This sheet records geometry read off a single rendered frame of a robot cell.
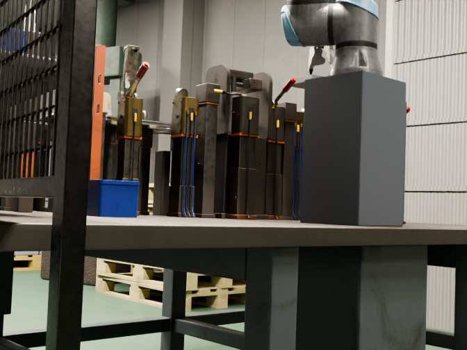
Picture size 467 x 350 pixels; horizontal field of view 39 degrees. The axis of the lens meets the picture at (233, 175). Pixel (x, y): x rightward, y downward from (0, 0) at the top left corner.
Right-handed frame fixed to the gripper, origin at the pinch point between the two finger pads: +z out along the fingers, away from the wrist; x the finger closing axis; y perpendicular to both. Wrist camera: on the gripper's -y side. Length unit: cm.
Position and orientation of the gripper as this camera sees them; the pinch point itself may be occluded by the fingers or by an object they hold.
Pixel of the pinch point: (320, 71)
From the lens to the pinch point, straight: 221.9
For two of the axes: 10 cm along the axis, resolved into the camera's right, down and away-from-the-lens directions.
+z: -0.4, 10.0, -0.5
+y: 9.2, 0.5, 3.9
